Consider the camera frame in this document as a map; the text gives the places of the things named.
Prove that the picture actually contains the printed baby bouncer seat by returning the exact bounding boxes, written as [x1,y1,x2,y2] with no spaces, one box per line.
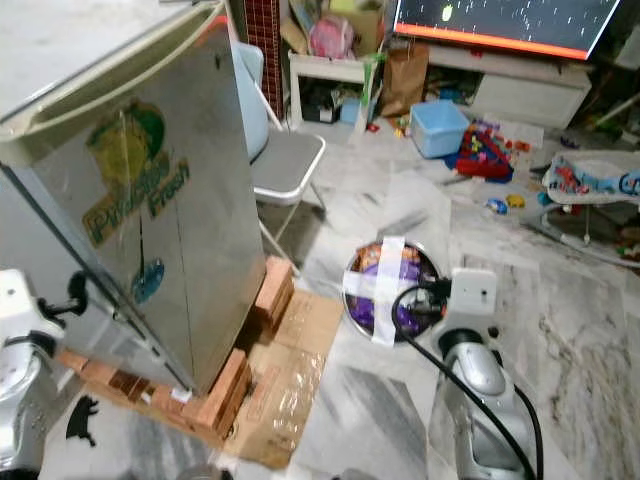
[535,150,640,266]

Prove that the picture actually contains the white folding chair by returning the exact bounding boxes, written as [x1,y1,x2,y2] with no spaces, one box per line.
[232,40,329,271]

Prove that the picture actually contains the red and blue toy bag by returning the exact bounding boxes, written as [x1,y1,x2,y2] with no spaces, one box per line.
[455,120,516,183]

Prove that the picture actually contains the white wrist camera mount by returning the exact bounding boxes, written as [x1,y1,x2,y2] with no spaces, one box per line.
[0,268,63,351]
[448,268,501,333]

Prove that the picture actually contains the pink child backpack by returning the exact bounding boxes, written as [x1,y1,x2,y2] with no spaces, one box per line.
[308,15,356,59]

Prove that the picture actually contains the round steel bowl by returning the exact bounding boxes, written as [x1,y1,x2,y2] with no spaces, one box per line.
[342,238,446,346]

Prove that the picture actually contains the red tiled pillar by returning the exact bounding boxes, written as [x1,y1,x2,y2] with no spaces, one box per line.
[245,0,286,119]

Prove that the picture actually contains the white tape strip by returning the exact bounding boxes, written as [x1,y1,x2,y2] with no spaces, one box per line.
[370,238,409,346]
[343,266,431,301]

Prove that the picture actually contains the black toy figure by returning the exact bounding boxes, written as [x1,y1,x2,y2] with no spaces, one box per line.
[65,397,101,446]

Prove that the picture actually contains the light blue plastic tub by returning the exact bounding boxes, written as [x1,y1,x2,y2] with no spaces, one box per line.
[410,100,471,159]

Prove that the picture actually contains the large flat screen television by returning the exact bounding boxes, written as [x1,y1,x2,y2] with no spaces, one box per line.
[392,0,623,61]

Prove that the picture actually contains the brown cardboard box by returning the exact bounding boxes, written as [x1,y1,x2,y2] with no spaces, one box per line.
[285,0,391,56]

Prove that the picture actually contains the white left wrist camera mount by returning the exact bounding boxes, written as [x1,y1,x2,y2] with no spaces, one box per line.
[0,268,63,351]

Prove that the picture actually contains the blue storage bin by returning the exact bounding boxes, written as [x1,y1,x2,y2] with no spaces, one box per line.
[340,95,364,126]

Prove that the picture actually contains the red clay brick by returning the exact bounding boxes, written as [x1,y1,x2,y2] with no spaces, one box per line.
[253,256,296,341]
[185,348,254,443]
[60,348,191,426]

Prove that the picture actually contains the purple snack packet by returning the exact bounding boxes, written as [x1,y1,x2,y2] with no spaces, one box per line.
[350,243,436,336]

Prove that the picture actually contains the small white table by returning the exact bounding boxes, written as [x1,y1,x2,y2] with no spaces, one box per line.
[288,52,381,126]

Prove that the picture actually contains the flattened cardboard sheet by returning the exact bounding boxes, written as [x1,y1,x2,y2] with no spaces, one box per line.
[225,288,346,471]

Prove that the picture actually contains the white wooden TV cabinet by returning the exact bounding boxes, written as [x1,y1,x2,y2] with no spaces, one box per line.
[425,45,593,129]

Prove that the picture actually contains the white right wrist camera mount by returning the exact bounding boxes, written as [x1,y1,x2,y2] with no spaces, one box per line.
[448,268,501,333]

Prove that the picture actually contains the green hanging strap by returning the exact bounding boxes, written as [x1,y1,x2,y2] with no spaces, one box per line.
[363,52,381,106]

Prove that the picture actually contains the brown paper bag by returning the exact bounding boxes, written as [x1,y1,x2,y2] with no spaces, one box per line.
[380,42,431,119]

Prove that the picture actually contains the white printed paper sheet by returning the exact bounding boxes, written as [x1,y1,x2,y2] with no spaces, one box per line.
[495,118,546,149]

